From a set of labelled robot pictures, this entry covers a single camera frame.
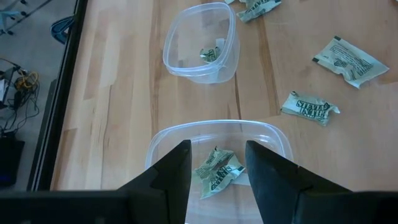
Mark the black box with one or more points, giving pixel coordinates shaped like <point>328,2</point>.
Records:
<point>11,161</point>

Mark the grey chair base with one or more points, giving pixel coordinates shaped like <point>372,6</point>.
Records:
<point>9,18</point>

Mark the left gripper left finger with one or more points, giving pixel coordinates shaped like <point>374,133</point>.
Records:
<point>174,174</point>

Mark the green stevia sweetener packet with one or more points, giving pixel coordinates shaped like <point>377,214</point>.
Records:
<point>311,109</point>
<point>229,1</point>
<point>258,9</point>
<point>351,60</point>
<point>210,54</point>
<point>217,174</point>

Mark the large clear plastic container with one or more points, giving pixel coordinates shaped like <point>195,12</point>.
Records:
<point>267,137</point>

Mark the black frame clamp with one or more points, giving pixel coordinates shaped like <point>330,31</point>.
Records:
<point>62,29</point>

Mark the black power brick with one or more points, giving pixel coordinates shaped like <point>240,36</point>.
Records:
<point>17,99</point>

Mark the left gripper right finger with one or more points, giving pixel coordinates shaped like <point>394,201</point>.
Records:
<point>273,180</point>

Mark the black aluminium table frame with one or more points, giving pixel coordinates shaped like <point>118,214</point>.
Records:
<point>60,93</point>

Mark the small clear plastic container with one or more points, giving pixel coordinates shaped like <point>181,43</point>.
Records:
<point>186,40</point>

